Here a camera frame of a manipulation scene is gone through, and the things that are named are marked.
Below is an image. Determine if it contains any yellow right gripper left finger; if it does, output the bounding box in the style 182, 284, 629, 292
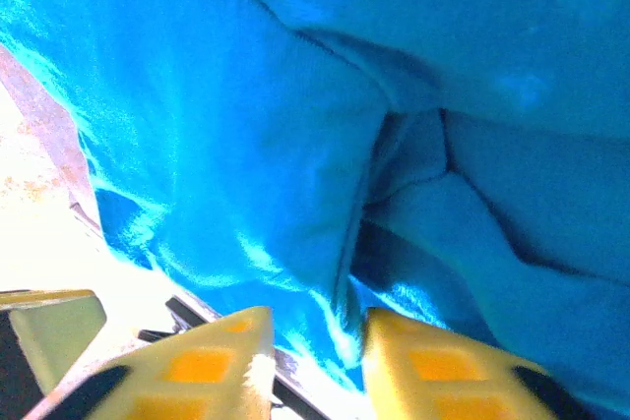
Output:
24, 306, 277, 420

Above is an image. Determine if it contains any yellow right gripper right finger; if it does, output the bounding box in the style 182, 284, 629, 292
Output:
361, 306, 592, 420

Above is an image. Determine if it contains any blue t-shirt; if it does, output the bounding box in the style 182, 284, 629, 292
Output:
0, 0, 630, 420

